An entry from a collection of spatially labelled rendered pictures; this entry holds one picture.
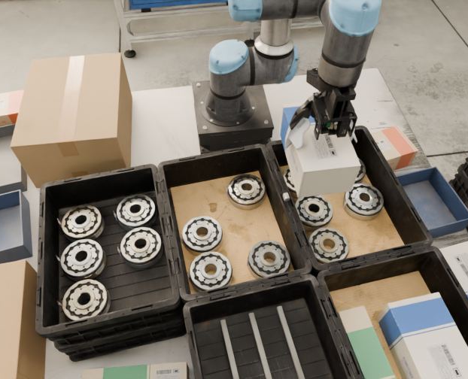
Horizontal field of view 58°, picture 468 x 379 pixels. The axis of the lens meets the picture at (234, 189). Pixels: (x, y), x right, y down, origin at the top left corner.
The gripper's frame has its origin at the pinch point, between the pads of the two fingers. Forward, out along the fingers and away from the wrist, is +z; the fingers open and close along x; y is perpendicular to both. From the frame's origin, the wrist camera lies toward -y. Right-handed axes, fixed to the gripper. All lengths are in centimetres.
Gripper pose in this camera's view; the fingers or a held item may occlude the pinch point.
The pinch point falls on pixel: (317, 140)
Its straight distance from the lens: 96.1
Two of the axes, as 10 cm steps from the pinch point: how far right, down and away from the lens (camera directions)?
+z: 0.0, 5.8, 8.1
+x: 9.9, -1.1, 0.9
